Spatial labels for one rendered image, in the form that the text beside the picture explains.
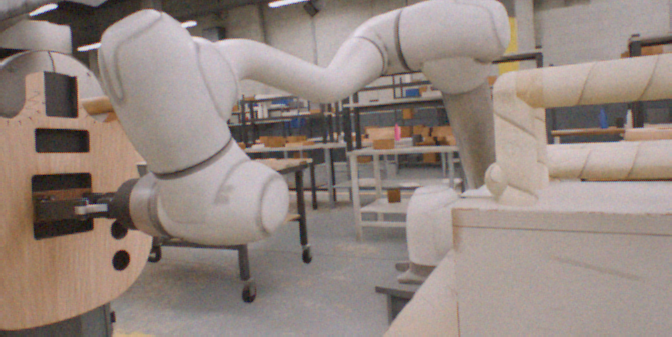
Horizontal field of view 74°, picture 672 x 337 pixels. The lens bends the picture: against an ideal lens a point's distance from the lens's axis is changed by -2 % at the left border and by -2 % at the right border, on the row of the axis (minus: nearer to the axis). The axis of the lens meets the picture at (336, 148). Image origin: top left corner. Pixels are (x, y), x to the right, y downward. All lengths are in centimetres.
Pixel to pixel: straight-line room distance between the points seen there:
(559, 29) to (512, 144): 1132
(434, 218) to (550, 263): 94
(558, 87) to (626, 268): 14
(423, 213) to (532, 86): 97
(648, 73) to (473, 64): 56
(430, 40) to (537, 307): 60
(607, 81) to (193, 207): 42
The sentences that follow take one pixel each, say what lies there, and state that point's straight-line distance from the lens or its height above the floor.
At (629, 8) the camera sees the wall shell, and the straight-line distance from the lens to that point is 1183.
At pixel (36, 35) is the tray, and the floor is 141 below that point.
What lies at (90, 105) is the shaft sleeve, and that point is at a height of 125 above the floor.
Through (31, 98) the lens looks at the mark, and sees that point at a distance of 87.
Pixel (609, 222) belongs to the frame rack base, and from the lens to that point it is 38.
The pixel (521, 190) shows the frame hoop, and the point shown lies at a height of 112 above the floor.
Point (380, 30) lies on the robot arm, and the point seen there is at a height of 136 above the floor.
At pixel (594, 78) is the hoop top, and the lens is 39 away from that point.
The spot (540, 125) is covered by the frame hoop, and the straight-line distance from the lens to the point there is 48.
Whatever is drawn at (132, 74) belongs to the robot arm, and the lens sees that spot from 50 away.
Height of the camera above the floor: 118
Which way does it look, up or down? 3 degrees down
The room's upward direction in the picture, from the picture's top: 4 degrees counter-clockwise
